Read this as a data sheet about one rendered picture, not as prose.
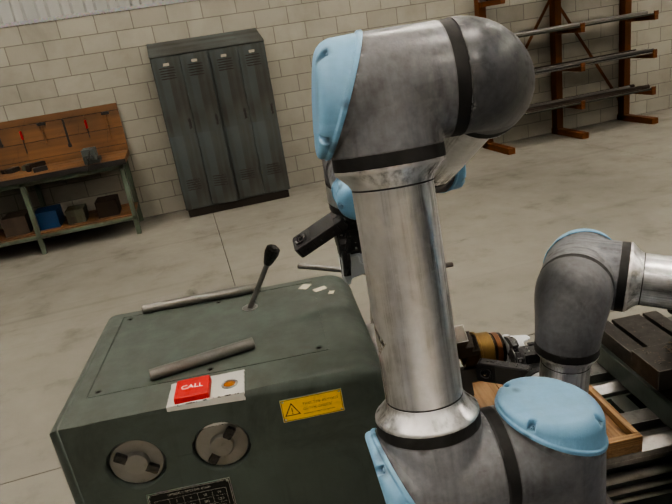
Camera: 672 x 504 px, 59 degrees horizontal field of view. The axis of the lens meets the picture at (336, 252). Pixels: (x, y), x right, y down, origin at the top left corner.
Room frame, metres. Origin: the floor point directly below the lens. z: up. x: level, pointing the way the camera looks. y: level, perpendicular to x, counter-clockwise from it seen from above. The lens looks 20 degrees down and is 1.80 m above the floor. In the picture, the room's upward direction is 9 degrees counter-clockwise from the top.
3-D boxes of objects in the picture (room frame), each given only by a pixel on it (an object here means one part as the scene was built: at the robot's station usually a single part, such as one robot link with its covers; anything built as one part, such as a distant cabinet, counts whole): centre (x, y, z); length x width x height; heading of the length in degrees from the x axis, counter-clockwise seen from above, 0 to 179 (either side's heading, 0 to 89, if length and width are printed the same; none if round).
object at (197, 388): (0.92, 0.29, 1.26); 0.06 x 0.06 x 0.02; 5
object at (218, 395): (0.92, 0.26, 1.23); 0.13 x 0.08 x 0.06; 95
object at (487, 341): (1.19, -0.29, 1.08); 0.09 x 0.09 x 0.09; 6
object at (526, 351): (1.09, -0.38, 1.08); 0.12 x 0.09 x 0.08; 179
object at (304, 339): (1.12, 0.26, 1.06); 0.59 x 0.48 x 0.39; 95
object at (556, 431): (0.56, -0.20, 1.33); 0.13 x 0.12 x 0.14; 94
